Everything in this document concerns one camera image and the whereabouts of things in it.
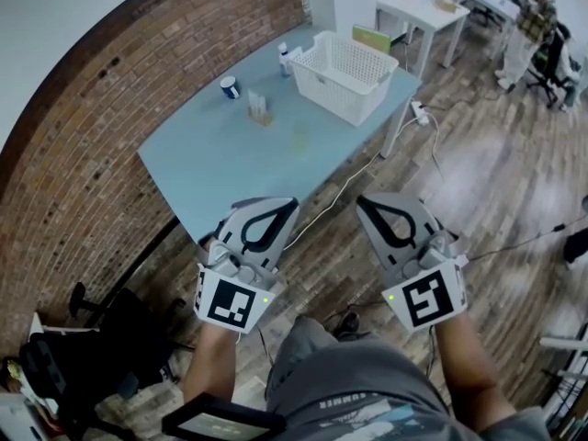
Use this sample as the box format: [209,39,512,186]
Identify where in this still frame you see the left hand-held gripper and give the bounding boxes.
[195,196,301,335]

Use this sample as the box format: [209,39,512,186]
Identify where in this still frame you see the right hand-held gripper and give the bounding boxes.
[356,192,470,335]

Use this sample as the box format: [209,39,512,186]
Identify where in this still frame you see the white plastic basket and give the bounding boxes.
[288,29,400,128]

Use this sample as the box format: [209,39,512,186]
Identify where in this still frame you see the person's right forearm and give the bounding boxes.
[431,312,518,435]

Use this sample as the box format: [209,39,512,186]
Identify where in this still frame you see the person's left forearm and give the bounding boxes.
[183,322,241,403]

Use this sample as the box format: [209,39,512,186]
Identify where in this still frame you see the person's left hand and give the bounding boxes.
[198,233,218,268]

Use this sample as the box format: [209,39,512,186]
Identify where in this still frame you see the person's right shoe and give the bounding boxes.
[337,311,362,339]

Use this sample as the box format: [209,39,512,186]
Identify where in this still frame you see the person's grey trousers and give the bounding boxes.
[266,315,344,399]

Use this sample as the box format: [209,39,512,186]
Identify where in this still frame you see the white power strip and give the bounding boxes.
[410,100,431,127]

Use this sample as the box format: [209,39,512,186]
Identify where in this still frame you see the wooden card stand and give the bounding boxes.
[246,87,274,128]

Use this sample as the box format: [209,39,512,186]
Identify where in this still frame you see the person's grey t-shirt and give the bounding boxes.
[266,337,552,441]

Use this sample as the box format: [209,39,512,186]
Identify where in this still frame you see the blue white mug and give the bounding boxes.
[219,75,242,100]

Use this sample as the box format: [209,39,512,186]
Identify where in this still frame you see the clear spray bottle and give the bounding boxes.
[277,41,304,78]

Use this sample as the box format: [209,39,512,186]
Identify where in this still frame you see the black tablet device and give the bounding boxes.
[161,392,287,441]

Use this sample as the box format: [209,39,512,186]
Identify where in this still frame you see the white metal rack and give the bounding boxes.
[539,335,588,435]

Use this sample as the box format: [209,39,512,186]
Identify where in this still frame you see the green book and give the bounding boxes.
[352,24,392,54]

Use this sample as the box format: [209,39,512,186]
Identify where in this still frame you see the white background table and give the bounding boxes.
[375,0,472,81]

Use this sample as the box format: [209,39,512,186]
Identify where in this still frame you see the black green office chair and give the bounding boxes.
[526,24,573,109]

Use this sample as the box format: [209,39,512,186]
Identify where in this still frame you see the white side table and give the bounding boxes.
[0,390,47,441]

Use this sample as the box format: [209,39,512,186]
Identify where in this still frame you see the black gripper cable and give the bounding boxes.
[426,326,438,377]

